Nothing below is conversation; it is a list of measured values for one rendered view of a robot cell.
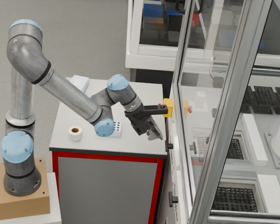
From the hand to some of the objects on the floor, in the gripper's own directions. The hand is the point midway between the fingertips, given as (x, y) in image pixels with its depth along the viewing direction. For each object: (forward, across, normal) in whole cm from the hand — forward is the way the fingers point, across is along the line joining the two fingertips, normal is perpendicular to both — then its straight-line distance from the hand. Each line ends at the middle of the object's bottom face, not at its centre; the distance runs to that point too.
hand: (162, 136), depth 187 cm
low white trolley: (+66, -60, -68) cm, 112 cm away
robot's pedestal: (+48, -1, -106) cm, 116 cm away
